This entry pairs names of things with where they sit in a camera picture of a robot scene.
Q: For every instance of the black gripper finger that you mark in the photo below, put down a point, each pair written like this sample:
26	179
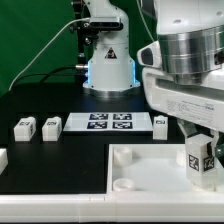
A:
216	146
187	128

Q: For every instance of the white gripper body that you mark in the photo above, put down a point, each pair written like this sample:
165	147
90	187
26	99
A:
200	104

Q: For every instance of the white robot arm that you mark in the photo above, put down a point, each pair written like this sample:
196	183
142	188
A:
183	66

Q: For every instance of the white square tabletop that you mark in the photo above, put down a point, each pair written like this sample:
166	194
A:
153	168

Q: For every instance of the white L-shaped obstacle fence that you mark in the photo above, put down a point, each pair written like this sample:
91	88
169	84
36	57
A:
124	206

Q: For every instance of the white fiducial tag plate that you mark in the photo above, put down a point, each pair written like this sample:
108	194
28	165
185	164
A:
108	121

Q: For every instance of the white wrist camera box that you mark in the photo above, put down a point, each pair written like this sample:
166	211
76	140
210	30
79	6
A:
150	56

